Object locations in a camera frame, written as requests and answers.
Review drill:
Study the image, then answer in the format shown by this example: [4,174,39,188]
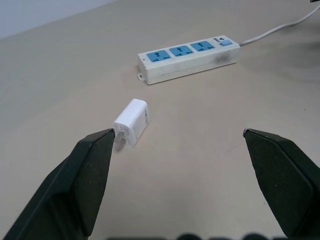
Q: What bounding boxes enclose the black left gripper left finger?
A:
[0,128,116,240]

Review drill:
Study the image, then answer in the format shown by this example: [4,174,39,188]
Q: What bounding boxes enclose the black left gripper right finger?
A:
[242,128,320,238]

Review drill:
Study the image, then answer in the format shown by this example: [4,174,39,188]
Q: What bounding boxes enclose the white charger plug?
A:
[113,98,150,149]

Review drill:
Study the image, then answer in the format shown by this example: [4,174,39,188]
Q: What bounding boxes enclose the white power strip blue sockets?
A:
[136,36,241,86]

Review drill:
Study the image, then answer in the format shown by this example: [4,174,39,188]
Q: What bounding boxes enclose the white power strip cable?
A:
[239,5,320,47]

